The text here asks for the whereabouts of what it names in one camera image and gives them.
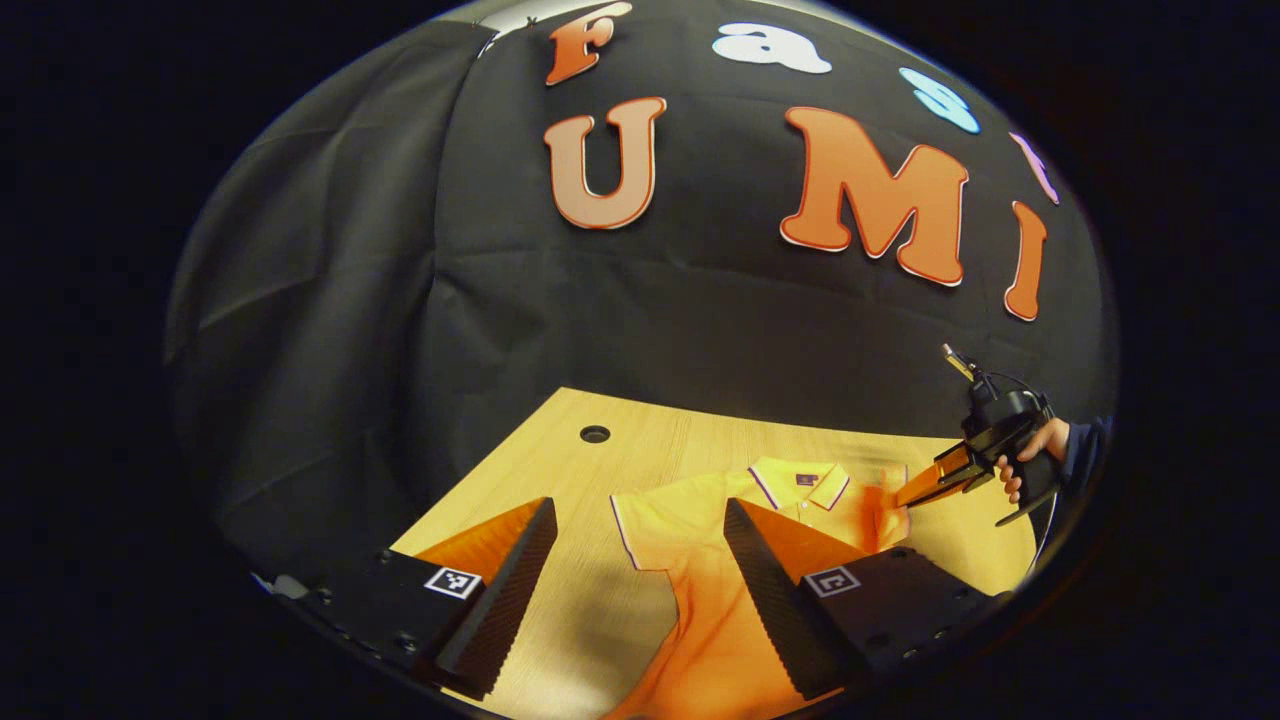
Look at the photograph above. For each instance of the orange T-shirt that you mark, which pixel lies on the orange T-shirt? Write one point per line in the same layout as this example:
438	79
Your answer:
690	620

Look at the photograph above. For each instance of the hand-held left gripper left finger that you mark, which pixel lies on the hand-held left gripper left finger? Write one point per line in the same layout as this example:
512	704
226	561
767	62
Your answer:
505	600

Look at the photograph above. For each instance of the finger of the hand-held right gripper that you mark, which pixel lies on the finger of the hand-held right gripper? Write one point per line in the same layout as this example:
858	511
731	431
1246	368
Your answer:
940	485
955	458

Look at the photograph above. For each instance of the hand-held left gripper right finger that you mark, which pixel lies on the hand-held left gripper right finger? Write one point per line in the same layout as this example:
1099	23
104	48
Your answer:
775	600

